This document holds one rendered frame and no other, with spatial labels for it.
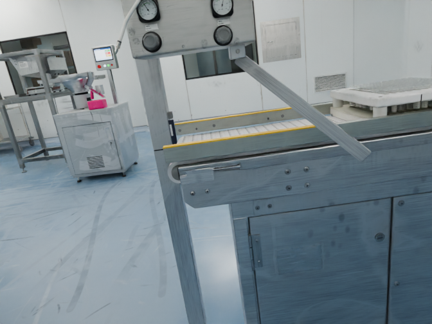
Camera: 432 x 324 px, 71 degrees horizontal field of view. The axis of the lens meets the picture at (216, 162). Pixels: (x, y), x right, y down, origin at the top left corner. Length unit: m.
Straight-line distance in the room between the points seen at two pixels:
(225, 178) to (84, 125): 2.90
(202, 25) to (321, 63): 5.59
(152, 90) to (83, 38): 5.59
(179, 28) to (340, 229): 0.59
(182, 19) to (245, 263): 0.56
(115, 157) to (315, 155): 2.90
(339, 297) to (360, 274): 0.08
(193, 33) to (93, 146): 2.96
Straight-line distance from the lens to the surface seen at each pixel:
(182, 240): 1.04
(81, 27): 6.47
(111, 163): 3.44
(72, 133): 3.52
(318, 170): 0.68
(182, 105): 5.98
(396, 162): 0.75
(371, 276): 0.94
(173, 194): 0.97
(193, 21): 0.57
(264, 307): 0.90
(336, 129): 0.57
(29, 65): 4.57
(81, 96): 3.67
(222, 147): 0.62
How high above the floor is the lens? 1.01
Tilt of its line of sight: 17 degrees down
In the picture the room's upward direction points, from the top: 8 degrees counter-clockwise
